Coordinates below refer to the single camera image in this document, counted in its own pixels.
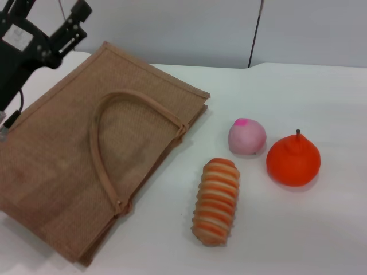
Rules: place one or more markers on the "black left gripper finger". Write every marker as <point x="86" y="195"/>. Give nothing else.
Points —
<point x="76" y="23"/>
<point x="8" y="5"/>

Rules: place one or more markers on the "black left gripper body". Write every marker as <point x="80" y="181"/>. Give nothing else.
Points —
<point x="17" y="63"/>

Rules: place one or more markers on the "brown jute handbag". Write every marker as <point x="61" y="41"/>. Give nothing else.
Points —
<point x="57" y="160"/>

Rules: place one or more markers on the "pink peach bun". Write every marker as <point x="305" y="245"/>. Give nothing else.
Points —
<point x="246" y="139"/>

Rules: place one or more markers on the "orange striped bread roll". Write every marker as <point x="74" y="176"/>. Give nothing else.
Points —
<point x="216" y="200"/>

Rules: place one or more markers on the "orange tangerine with stem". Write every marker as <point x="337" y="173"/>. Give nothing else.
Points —
<point x="292" y="163"/>

